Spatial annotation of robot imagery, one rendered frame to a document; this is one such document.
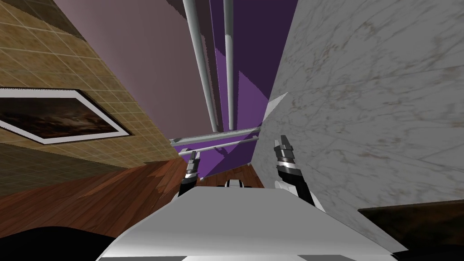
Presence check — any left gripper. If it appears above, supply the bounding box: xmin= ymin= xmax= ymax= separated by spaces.
xmin=185 ymin=150 xmax=201 ymax=175

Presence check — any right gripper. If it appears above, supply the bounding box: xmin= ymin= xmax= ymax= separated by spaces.
xmin=273 ymin=135 xmax=295 ymax=167

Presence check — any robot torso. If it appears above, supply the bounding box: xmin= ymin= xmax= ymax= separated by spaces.
xmin=96 ymin=179 xmax=400 ymax=261

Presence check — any mauve cupboard door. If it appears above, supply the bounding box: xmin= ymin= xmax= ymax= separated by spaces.
xmin=53 ymin=0 xmax=220 ymax=161

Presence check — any dark brown wooden table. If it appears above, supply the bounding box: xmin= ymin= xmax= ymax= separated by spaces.
xmin=357 ymin=199 xmax=464 ymax=254

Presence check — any long grey bar handle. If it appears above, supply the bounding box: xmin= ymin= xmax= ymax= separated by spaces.
xmin=222 ymin=0 xmax=235 ymax=131
xmin=169 ymin=126 xmax=262 ymax=147
xmin=179 ymin=135 xmax=260 ymax=157
xmin=182 ymin=0 xmax=220 ymax=133

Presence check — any dark picture in white frame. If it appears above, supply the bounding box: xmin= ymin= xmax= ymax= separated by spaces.
xmin=0 ymin=87 xmax=133 ymax=145

